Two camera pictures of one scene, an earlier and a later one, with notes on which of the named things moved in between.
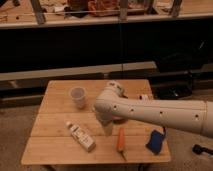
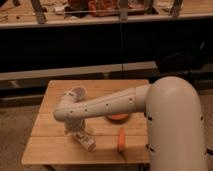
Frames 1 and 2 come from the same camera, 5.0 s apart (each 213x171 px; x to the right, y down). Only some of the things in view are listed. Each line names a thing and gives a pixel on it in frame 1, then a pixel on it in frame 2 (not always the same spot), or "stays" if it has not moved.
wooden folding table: x=68 y=131 stays
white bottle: x=86 y=142 stays
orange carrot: x=121 y=141 stays
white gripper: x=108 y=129 -> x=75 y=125
